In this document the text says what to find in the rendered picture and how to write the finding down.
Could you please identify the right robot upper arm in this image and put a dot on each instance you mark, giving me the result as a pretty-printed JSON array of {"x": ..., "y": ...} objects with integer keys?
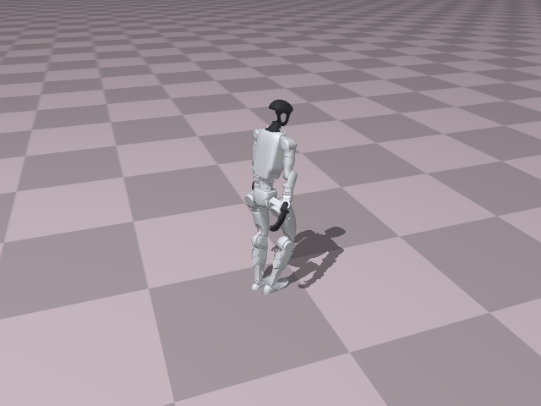
[{"x": 289, "y": 146}]

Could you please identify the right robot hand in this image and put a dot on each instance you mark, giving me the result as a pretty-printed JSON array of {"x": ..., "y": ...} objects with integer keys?
[{"x": 281, "y": 218}]

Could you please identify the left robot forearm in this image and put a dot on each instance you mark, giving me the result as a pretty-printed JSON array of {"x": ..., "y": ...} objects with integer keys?
[{"x": 256, "y": 177}]

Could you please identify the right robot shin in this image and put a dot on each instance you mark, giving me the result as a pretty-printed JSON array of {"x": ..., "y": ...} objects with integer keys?
[{"x": 281, "y": 259}]

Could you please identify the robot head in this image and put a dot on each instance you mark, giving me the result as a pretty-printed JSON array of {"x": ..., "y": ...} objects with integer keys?
[{"x": 280, "y": 107}]

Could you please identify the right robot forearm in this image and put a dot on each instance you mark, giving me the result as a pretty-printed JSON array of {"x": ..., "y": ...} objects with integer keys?
[{"x": 288, "y": 189}]

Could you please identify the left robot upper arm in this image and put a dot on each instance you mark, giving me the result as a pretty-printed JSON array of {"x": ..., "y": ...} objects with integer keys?
[{"x": 255, "y": 134}]

